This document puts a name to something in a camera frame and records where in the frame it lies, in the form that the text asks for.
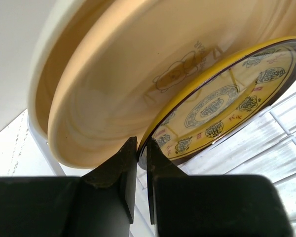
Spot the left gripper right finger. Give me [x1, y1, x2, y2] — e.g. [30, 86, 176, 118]
[147, 139, 294, 237]

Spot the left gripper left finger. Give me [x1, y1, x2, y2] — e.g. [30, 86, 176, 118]
[0, 137, 137, 237]

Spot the rear yellow plastic plate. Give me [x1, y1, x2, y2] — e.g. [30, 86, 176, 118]
[48, 0, 296, 168]

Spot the cream rear plate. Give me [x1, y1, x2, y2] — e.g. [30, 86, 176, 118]
[27, 0, 113, 138]

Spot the white wire dish rack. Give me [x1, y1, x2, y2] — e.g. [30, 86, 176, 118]
[27, 83, 296, 237]

